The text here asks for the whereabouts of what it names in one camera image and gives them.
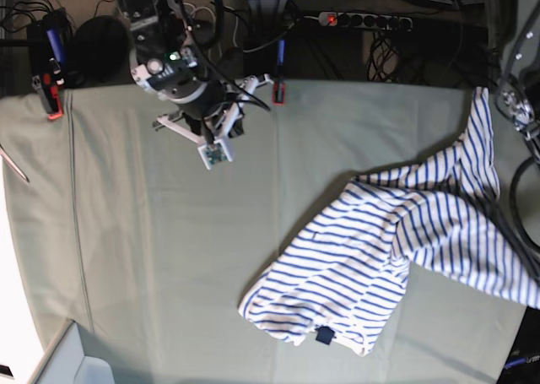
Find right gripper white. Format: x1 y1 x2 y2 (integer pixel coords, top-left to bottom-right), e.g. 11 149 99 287
153 73 273 170

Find blue white striped t-shirt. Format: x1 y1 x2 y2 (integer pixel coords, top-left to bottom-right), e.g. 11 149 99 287
239 88 539 356

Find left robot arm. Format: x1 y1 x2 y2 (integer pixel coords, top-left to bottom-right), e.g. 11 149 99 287
494 0 539 254

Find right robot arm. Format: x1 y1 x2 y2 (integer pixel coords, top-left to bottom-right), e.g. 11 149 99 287
117 0 273 169

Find red black centre clamp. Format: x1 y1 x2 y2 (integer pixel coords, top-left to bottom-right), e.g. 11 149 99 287
273 81 285 105

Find red black clamp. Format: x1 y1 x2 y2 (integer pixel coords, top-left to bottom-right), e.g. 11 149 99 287
273 81 285 105
32 58 65 122

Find black power strip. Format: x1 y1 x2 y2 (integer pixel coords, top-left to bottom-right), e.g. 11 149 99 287
317 12 413 32

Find black round stand base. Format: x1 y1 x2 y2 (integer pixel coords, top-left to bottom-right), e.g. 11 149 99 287
70 15 129 82

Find red black left clamp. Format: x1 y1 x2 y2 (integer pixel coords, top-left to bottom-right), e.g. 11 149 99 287
32 58 65 122

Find light grey plastic bin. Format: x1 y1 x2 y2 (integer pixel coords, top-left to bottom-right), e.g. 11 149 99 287
28 319 116 384

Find white looped cable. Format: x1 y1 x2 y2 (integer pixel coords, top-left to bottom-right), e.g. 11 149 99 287
185 3 220 26

